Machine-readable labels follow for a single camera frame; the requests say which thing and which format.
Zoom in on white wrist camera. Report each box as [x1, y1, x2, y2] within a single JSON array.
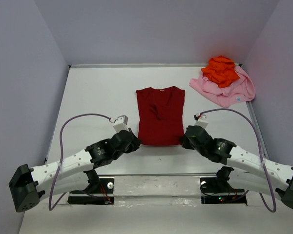
[[109, 115, 129, 133], [194, 113, 209, 129]]

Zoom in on orange t shirt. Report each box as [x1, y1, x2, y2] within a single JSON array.
[[201, 56, 240, 88]]

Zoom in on pink t shirt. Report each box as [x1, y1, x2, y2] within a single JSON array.
[[189, 66, 256, 108]]

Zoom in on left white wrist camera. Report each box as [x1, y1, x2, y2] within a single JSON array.
[[109, 115, 129, 133]]

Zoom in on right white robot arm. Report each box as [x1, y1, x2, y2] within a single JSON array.
[[181, 126, 293, 209]]

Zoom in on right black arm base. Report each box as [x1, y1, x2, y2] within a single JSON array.
[[200, 177, 247, 205]]

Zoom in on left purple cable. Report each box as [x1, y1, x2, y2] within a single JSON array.
[[48, 113, 113, 212]]

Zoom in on front metal rail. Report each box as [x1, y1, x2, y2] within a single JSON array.
[[98, 172, 216, 177]]

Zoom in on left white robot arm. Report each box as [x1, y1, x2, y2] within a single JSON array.
[[8, 129, 141, 213]]

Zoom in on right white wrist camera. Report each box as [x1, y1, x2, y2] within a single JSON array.
[[194, 113, 209, 129]]

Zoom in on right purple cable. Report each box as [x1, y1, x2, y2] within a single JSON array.
[[199, 108, 277, 213]]

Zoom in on purple cable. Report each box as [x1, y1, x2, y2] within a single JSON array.
[[199, 108, 277, 213], [48, 113, 113, 212]]

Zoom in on metal rail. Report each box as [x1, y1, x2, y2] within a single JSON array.
[[248, 101, 275, 173], [98, 172, 216, 177]]

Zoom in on right side metal rail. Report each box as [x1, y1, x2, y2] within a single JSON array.
[[248, 101, 275, 173]]

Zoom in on dark red t shirt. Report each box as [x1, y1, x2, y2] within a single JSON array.
[[136, 86, 185, 146]]

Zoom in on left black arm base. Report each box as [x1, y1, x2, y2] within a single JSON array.
[[67, 176, 115, 205]]

